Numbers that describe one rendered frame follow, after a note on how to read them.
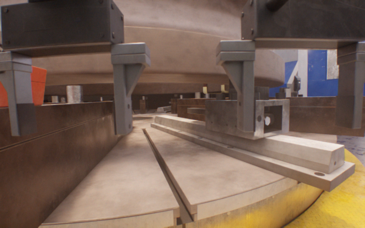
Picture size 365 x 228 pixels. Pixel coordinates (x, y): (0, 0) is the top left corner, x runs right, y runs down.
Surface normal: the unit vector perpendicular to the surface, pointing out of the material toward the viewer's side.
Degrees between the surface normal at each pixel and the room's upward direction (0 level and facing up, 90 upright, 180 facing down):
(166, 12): 90
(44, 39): 90
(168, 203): 0
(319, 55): 90
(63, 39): 90
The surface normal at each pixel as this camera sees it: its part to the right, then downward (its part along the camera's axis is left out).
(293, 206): 0.48, 0.07
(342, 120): -1.00, 0.02
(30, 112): 1.00, -0.03
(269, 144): -0.83, -0.25
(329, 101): -0.61, 0.08
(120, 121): -0.01, 0.09
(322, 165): -0.87, 0.07
